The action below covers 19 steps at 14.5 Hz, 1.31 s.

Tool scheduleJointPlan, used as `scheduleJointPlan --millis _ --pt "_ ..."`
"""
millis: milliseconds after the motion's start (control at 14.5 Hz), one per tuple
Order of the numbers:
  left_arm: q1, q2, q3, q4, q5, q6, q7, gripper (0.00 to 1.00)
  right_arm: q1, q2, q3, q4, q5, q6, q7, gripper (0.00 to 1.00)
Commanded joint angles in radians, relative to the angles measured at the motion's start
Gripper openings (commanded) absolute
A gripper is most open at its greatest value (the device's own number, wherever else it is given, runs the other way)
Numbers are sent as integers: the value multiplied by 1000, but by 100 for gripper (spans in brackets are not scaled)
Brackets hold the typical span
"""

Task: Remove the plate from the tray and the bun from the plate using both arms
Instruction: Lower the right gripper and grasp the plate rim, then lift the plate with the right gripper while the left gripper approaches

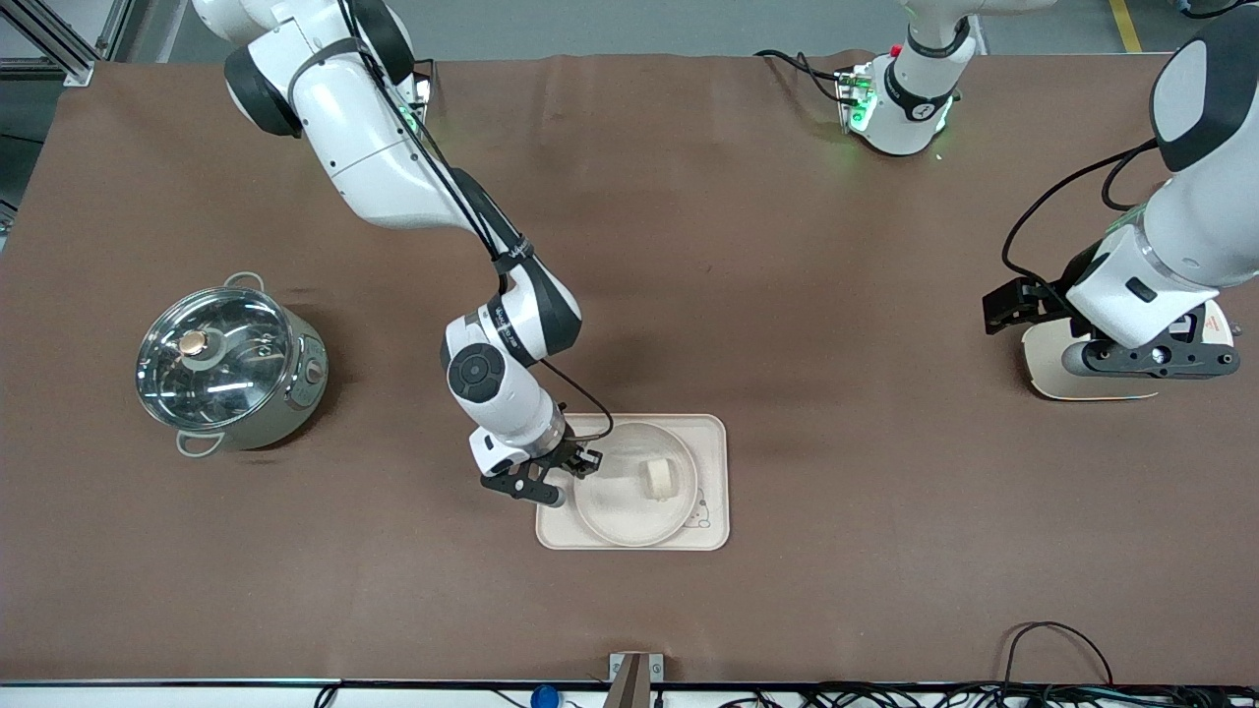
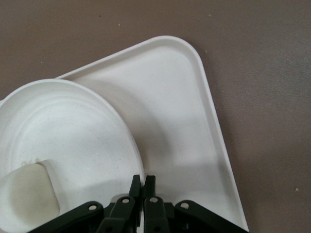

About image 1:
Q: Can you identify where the round cream plate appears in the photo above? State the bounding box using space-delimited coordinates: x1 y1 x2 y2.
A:
573 423 699 548

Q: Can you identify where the small cream bun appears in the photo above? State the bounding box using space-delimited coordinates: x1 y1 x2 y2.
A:
641 458 682 502

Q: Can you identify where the cream rabbit print tray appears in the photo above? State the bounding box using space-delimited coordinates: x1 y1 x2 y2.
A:
536 413 731 552

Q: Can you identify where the cream two-slot toaster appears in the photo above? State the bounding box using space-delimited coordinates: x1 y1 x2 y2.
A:
1021 300 1242 402

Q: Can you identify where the steel electric cooking pot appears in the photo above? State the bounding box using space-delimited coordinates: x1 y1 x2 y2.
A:
135 272 330 459

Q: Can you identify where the brown table cover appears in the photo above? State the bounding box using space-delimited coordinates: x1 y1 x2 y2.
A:
0 51 1259 686

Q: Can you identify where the glass pot lid with knob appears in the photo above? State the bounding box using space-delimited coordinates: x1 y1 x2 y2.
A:
136 286 296 431

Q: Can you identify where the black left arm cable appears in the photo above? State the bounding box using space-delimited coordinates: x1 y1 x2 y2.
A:
1001 138 1164 296

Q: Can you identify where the black arm base cable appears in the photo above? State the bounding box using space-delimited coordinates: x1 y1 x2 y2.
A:
755 49 849 105

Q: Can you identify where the black looped cable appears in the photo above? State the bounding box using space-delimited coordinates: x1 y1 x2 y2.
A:
1001 620 1114 689

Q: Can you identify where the black cable bundle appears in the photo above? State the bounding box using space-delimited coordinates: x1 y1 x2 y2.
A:
718 680 1259 708

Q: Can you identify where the aluminium frame profile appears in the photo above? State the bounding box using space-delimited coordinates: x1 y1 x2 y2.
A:
0 0 134 88

